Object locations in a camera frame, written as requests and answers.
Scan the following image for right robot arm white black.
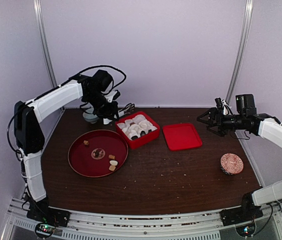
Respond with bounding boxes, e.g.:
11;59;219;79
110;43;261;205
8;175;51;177
197;94;282;221

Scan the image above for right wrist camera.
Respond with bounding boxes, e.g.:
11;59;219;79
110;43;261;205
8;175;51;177
215;97;233;116

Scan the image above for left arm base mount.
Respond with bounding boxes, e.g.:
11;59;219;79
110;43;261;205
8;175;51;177
26;208;71;239

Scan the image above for red tin lid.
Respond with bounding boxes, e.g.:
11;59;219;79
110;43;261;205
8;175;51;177
162;123;203;151

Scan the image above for tan block chocolate lower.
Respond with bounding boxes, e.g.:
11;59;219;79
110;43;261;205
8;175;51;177
109;165;116;171

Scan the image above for silver serving tongs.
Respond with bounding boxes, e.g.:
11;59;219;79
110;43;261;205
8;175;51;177
118;103;135;118

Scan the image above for tan barrel chocolate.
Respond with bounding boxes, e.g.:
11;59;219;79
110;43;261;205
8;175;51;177
108;154;116;160

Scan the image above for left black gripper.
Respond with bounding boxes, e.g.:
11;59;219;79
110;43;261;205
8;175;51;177
85;90;120;121

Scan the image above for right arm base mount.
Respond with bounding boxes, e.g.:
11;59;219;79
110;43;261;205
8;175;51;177
219;206;263;238

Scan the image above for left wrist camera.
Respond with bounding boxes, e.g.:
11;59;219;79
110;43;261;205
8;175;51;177
105;90;121;103

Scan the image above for round red tray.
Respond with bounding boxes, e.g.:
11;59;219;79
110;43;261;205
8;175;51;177
68;130;129;178

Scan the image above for aluminium front rail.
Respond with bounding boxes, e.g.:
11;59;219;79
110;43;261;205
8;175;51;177
5;192;282;240

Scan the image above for red square tin box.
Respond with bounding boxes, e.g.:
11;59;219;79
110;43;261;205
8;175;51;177
115;111;160;149

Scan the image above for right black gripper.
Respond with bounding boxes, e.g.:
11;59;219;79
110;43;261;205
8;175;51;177
196;107;246;137

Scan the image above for white oval chocolate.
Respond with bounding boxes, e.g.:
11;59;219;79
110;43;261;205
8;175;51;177
109;160;118;166
139;120;149;128

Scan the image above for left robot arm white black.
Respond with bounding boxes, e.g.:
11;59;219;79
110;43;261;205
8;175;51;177
11;65;121;222

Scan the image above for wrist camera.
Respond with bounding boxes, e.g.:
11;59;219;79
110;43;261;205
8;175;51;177
215;97;233;116
105;90;121;103

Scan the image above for red patterned small dish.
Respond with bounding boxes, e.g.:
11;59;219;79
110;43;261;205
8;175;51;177
220;153;244;176

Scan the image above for pale green ceramic bowl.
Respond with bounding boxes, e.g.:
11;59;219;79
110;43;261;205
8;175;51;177
82;112;99;124

